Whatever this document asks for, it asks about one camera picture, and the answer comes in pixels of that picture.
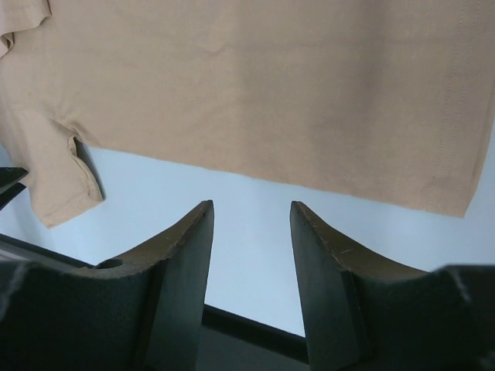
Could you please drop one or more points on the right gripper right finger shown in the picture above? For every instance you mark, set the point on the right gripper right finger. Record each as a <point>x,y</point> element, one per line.
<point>363,311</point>

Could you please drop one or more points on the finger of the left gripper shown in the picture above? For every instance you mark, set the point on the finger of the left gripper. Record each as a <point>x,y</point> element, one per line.
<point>11,186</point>

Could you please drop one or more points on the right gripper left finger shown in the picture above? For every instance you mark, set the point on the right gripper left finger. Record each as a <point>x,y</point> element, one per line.
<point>141,310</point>

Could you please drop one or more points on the beige t shirt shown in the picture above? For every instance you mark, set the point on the beige t shirt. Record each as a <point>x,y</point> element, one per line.
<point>385,100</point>

